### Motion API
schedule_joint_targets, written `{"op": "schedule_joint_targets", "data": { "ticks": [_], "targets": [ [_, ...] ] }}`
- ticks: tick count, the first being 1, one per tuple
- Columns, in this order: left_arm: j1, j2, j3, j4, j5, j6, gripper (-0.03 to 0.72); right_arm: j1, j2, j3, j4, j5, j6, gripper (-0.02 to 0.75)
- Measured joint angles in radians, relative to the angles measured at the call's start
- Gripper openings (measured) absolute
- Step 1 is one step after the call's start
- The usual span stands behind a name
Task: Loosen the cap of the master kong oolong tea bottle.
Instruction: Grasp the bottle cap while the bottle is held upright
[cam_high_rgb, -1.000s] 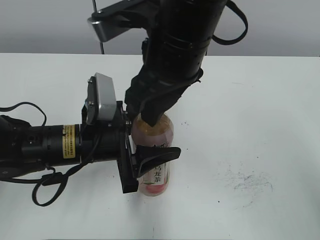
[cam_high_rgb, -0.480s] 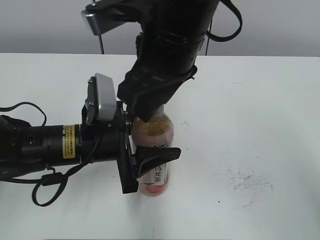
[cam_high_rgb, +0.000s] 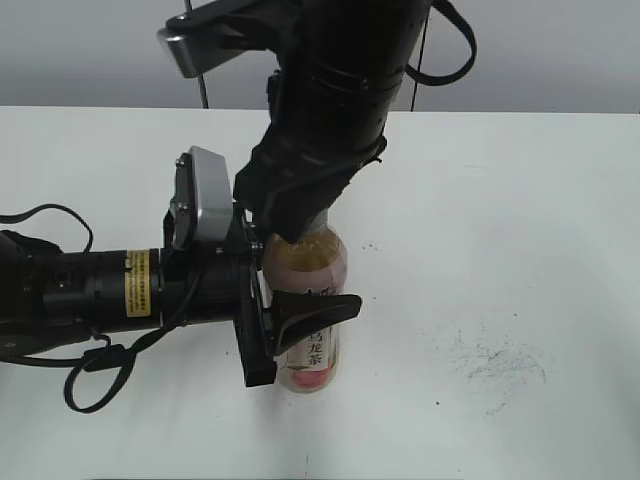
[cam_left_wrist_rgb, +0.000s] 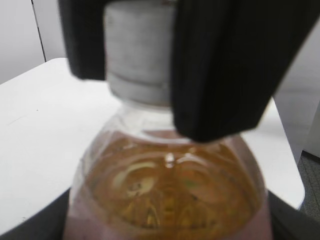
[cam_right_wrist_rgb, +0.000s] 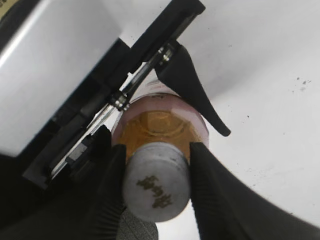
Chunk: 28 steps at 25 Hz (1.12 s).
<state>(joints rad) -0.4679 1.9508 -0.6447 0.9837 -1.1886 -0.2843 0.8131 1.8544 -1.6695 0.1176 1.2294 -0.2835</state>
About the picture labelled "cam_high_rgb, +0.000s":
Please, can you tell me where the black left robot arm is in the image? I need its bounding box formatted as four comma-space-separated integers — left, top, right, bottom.
1, 209, 362, 387

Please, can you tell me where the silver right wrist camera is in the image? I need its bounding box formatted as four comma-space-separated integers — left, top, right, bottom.
157, 0, 291, 79

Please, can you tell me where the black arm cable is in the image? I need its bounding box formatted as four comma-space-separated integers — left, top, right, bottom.
407, 0, 479, 86
0, 202, 169, 414

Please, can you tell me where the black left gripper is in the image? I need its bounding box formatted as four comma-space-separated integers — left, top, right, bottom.
160, 207, 362, 387

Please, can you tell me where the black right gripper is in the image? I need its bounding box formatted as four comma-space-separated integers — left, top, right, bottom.
233, 117, 387, 243

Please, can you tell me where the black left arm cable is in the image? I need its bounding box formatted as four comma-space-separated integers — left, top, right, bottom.
0, 202, 169, 414

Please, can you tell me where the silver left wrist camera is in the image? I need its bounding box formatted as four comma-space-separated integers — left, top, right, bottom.
169, 146, 233, 250

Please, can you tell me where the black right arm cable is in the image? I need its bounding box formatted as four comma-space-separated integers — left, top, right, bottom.
407, 0, 479, 86

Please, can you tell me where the grey bottle cap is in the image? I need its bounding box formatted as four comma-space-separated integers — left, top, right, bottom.
304, 209, 328, 235

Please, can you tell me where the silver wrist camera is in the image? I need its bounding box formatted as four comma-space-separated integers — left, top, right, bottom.
169, 146, 233, 250
157, 0, 291, 79

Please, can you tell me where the peach oolong tea bottle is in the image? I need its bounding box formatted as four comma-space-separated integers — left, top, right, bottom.
263, 224, 347, 393

